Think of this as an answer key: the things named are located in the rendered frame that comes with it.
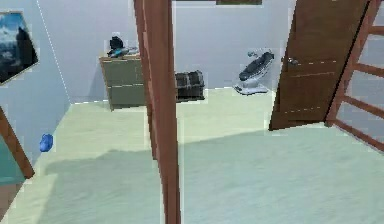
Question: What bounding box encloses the black ribbed chest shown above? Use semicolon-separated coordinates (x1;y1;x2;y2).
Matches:
174;69;206;103

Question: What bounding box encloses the grey and white baby bouncer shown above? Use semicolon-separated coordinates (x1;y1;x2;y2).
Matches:
232;50;276;96

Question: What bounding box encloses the olive green chest of drawers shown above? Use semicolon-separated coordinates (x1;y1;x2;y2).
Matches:
99;55;148;111

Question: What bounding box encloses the black and teal object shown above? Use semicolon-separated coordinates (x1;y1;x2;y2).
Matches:
106;35;139;59

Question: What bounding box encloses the brown wooden room door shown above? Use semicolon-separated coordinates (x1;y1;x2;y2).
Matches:
268;0;372;132

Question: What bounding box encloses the small blue object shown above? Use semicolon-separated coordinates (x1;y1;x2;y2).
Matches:
39;133;54;153

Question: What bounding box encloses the brown wooden slanted beam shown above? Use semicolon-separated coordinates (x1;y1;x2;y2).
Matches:
0;106;36;180

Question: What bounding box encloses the framed blue landscape picture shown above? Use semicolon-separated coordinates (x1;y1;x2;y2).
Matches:
0;11;40;86

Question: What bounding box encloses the brown wooden post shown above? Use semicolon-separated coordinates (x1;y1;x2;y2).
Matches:
133;0;182;224

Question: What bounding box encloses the silver door handle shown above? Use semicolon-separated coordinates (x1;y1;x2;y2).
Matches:
281;56;300;66

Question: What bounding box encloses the dark framed wall picture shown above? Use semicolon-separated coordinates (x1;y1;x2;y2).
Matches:
215;0;263;6

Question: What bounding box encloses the brown wooden ladder frame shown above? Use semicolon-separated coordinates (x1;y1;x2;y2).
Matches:
325;0;384;153

